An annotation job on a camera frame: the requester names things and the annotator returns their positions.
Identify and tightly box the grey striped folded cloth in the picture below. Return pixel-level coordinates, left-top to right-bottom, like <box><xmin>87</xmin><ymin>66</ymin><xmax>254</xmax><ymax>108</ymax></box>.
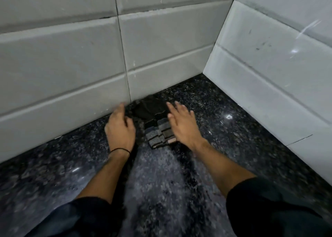
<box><xmin>144</xmin><ymin>117</ymin><xmax>179</xmax><ymax>150</ymax></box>

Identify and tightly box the person's left hand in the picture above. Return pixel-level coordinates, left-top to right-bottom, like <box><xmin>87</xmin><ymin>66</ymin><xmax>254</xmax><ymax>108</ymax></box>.
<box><xmin>104</xmin><ymin>103</ymin><xmax>136</xmax><ymax>153</ymax></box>

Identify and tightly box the black wrist band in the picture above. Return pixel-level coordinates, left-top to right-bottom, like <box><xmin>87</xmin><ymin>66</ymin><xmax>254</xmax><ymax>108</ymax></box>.
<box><xmin>108</xmin><ymin>148</ymin><xmax>131</xmax><ymax>156</ymax></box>

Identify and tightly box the person's left forearm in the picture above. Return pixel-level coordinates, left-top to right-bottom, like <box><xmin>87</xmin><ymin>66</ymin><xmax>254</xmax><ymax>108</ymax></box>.
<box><xmin>76</xmin><ymin>150</ymin><xmax>132</xmax><ymax>204</ymax></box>

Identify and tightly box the person's right hand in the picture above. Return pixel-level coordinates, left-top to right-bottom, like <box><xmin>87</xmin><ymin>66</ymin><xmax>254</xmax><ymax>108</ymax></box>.
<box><xmin>166</xmin><ymin>101</ymin><xmax>207</xmax><ymax>152</ymax></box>

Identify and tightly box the person's right forearm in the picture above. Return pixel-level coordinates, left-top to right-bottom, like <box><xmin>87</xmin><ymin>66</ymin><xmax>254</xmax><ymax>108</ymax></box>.
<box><xmin>193</xmin><ymin>138</ymin><xmax>257</xmax><ymax>198</ymax></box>

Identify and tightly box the black sleeve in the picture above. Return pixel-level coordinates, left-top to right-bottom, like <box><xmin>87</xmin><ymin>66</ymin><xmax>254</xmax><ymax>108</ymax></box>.
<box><xmin>25</xmin><ymin>196</ymin><xmax>123</xmax><ymax>237</ymax></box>
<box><xmin>226</xmin><ymin>177</ymin><xmax>332</xmax><ymax>237</ymax></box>

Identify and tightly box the black cloth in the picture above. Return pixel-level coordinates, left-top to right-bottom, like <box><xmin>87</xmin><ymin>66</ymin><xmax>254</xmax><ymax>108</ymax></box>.
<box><xmin>132</xmin><ymin>95</ymin><xmax>172</xmax><ymax>124</ymax></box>

